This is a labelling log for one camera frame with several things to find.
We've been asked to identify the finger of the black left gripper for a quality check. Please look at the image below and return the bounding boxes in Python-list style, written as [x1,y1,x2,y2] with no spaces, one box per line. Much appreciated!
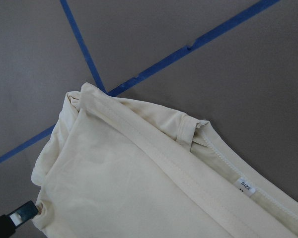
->
[8,201,39,222]

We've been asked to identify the cream long-sleeve printed shirt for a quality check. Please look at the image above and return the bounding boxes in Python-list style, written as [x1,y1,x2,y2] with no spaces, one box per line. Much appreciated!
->
[31,83,298,238]

